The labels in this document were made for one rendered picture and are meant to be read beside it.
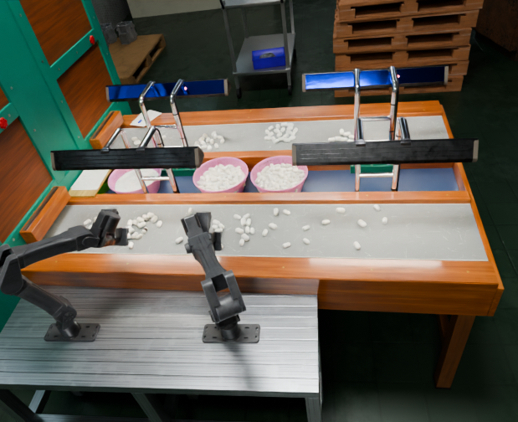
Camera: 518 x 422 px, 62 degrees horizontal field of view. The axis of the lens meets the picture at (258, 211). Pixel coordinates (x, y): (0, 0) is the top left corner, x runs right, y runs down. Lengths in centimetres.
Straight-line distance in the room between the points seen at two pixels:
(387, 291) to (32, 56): 175
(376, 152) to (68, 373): 130
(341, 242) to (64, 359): 109
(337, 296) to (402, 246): 31
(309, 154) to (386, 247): 46
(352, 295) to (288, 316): 25
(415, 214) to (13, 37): 178
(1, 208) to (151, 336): 80
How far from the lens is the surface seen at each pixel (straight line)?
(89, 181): 229
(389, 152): 156
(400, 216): 182
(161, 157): 170
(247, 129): 242
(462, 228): 182
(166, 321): 167
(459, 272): 163
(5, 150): 202
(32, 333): 189
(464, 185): 202
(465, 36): 412
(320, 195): 187
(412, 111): 243
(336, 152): 156
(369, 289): 160
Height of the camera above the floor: 198
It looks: 42 degrees down
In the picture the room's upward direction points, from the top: 10 degrees counter-clockwise
